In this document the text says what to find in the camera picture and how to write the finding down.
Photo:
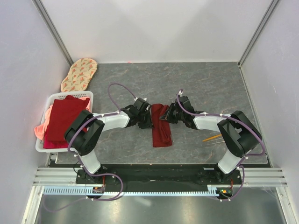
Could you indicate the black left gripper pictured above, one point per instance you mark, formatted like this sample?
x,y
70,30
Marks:
x,y
149,123

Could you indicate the white slotted cable duct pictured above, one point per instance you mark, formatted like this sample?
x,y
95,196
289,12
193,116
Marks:
x,y
94,191

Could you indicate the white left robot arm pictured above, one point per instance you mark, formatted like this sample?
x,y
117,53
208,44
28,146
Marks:
x,y
83,134

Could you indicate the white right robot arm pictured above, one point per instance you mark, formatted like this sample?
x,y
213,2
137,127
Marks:
x,y
238,133

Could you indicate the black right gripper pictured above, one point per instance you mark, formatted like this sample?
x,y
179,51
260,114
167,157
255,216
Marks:
x,y
167,116

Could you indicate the floral oval placemat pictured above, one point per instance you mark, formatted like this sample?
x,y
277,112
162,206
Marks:
x,y
79,75

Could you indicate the white plastic basket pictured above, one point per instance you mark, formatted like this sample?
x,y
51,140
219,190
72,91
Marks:
x,y
50,101

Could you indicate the red cloth in basket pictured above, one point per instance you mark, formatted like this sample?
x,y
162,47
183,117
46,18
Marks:
x,y
64,112

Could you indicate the magenta cloth in basket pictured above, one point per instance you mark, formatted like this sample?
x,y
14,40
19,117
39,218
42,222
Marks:
x,y
54,144

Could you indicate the red cloth napkin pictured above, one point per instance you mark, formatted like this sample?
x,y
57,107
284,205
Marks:
x,y
161,132

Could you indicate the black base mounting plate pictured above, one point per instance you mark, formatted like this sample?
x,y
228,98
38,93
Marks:
x,y
157,177

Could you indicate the salmon pink cloth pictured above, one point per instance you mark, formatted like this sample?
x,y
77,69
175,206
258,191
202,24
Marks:
x,y
41,129

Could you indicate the orange plastic fork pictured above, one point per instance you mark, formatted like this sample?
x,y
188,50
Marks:
x,y
212,138

